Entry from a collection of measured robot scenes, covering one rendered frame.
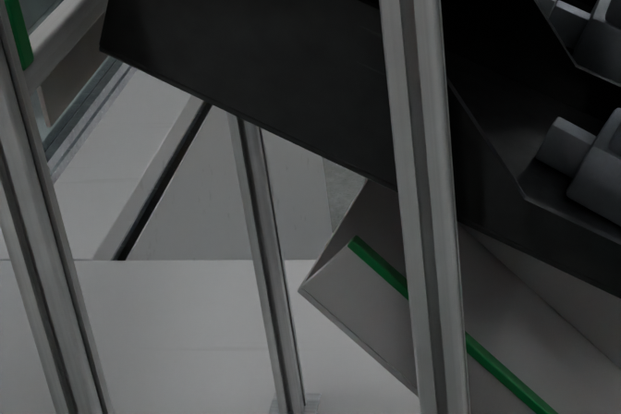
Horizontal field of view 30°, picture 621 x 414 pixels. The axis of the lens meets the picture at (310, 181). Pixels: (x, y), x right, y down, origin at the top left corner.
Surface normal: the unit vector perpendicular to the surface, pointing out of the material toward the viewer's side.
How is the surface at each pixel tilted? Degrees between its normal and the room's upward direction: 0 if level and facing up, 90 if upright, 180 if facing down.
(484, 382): 90
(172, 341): 0
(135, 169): 0
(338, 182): 0
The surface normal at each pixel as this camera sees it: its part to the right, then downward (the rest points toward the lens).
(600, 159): -0.46, 0.44
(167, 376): -0.12, -0.87
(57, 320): -0.18, 0.50
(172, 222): 0.98, -0.02
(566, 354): 0.57, -0.56
